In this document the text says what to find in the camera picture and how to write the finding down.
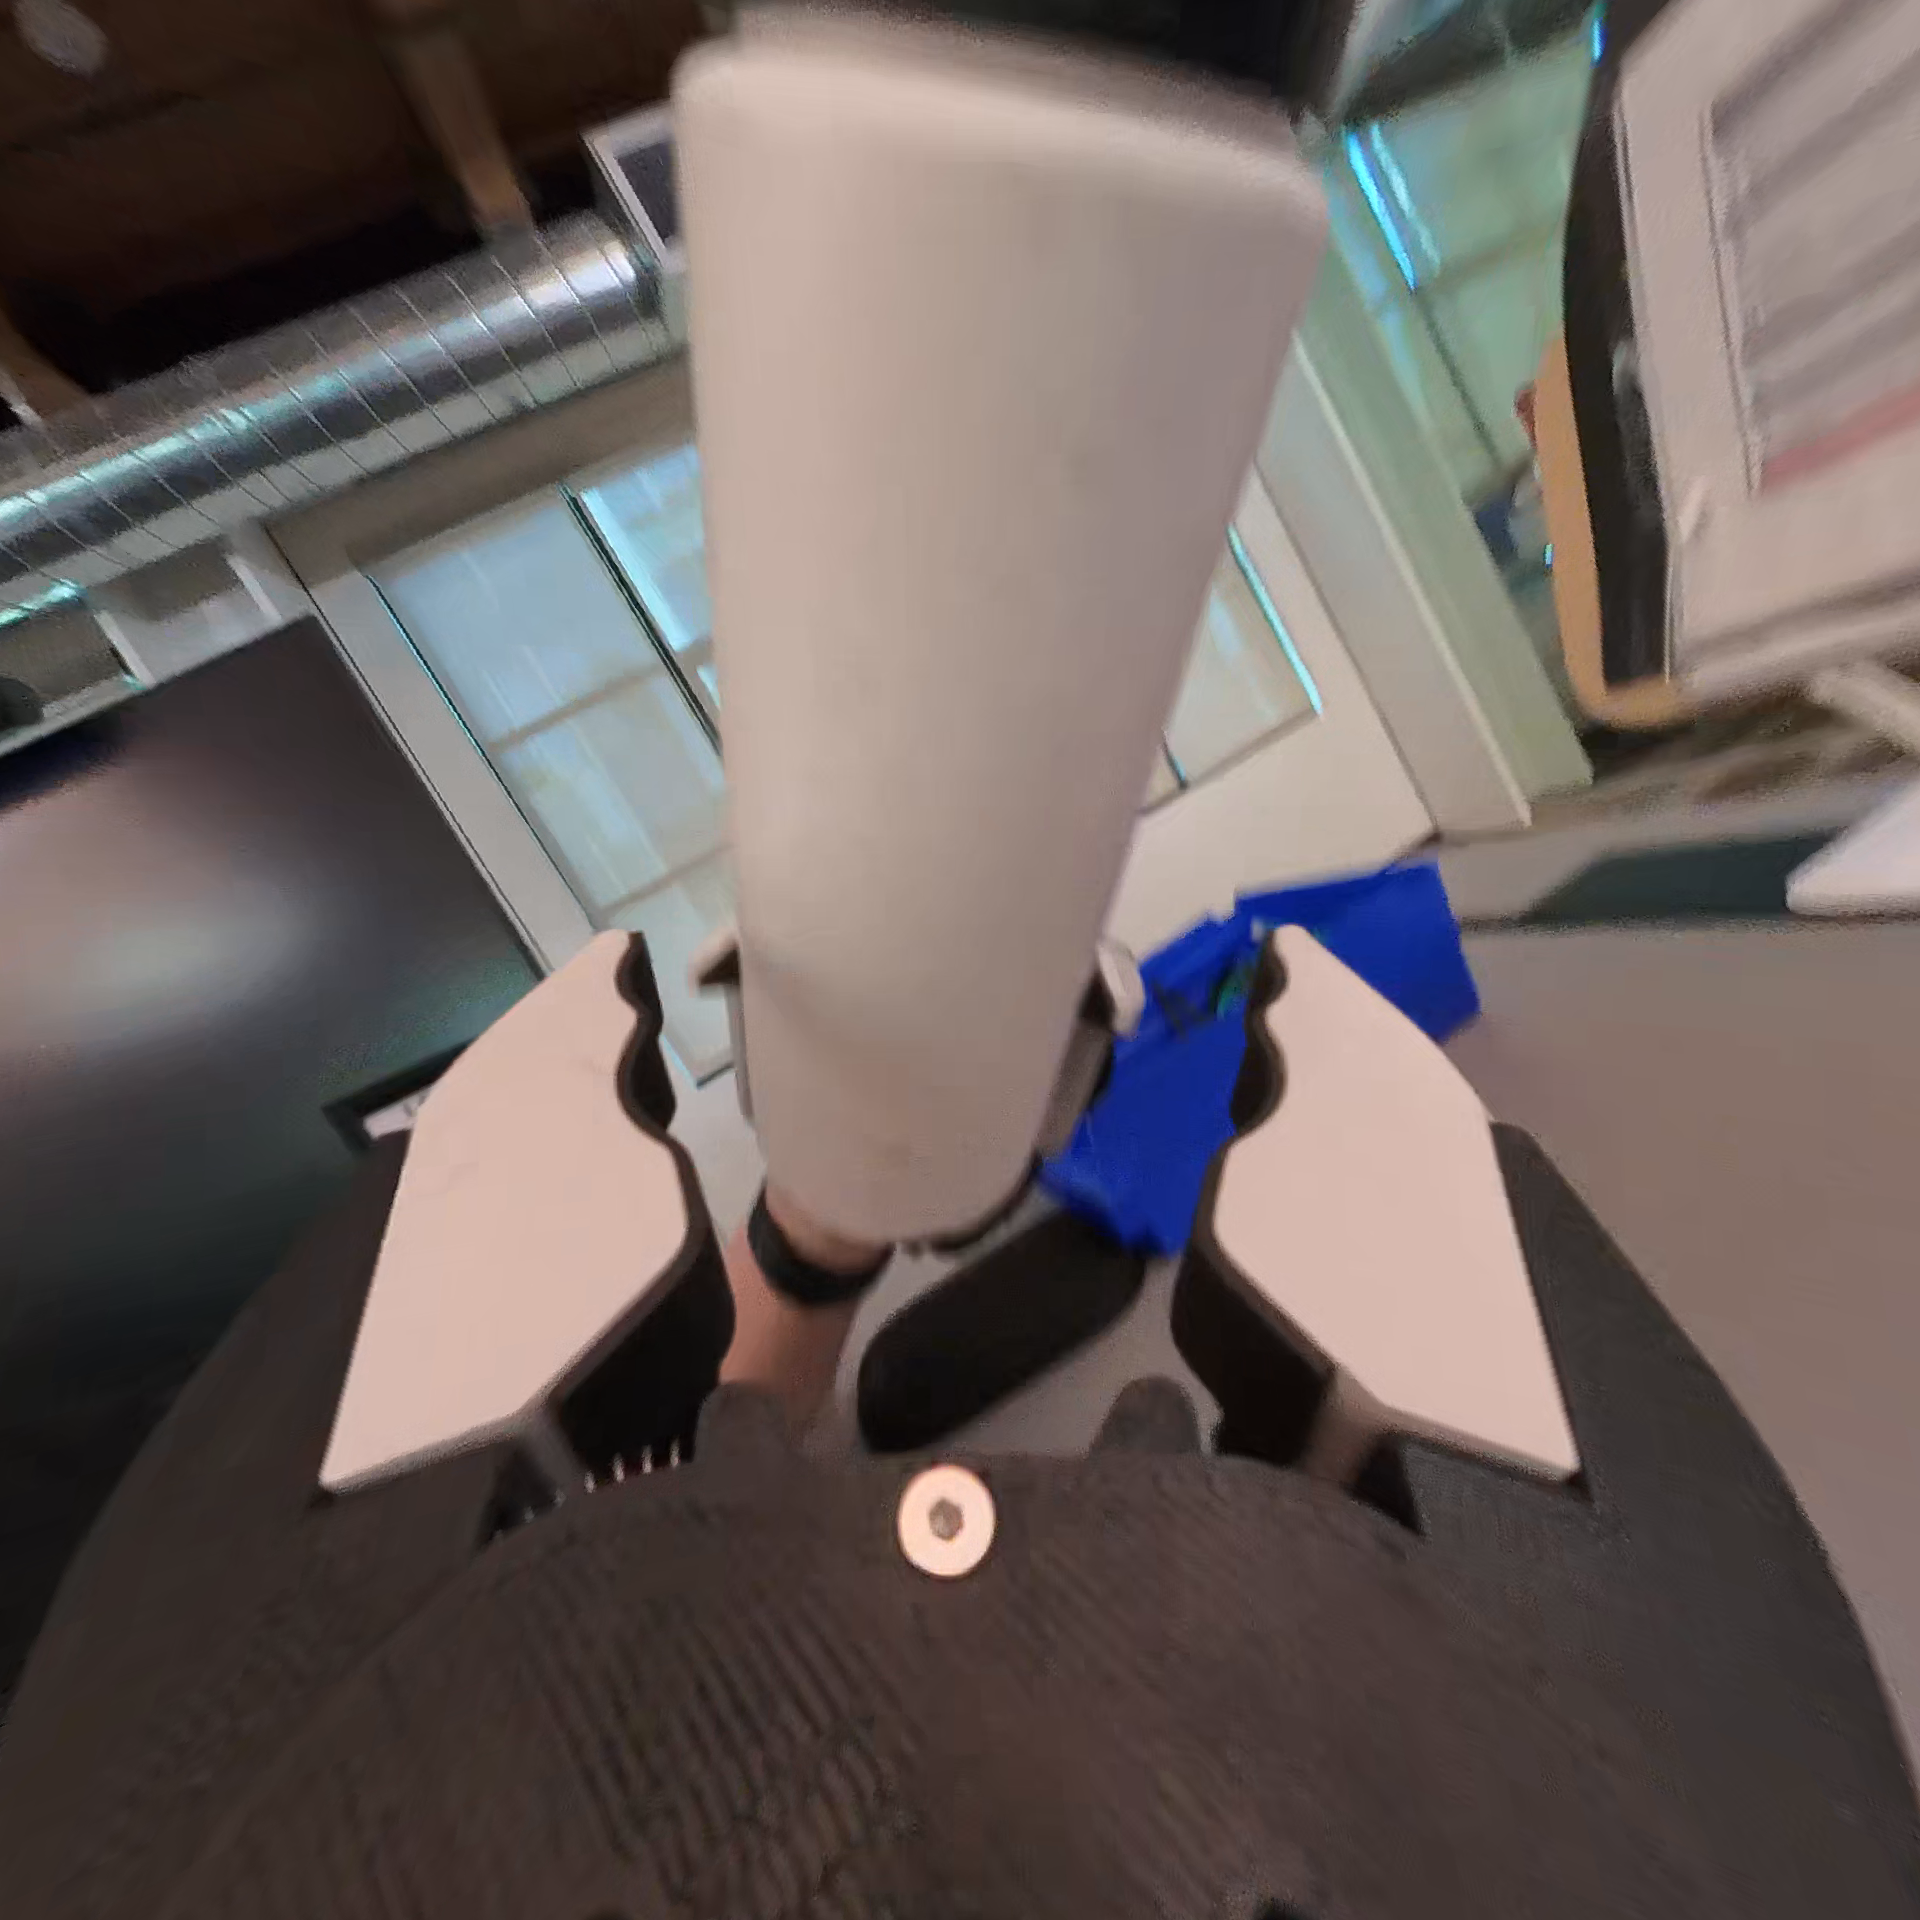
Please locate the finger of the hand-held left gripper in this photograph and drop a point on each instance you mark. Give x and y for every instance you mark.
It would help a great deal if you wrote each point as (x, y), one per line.
(1119, 991)
(720, 966)

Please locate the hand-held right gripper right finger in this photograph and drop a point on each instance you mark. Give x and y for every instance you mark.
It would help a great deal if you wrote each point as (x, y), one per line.
(1382, 1215)

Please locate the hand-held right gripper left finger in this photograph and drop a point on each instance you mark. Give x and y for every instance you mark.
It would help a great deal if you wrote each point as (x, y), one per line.
(511, 1231)

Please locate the blue plastic bin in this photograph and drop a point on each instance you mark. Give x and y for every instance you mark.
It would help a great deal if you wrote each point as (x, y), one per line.
(1349, 946)

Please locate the white bottle with black lid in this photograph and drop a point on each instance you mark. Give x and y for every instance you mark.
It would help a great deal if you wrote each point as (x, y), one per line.
(975, 600)

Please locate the black panel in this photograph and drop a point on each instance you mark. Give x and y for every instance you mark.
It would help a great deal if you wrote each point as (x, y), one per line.
(181, 975)

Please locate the instruction sheet sign stand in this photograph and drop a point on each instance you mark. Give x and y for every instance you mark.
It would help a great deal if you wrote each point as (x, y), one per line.
(1799, 375)

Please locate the round silver ventilation duct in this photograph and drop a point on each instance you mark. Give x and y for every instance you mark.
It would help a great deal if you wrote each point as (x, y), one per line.
(375, 389)

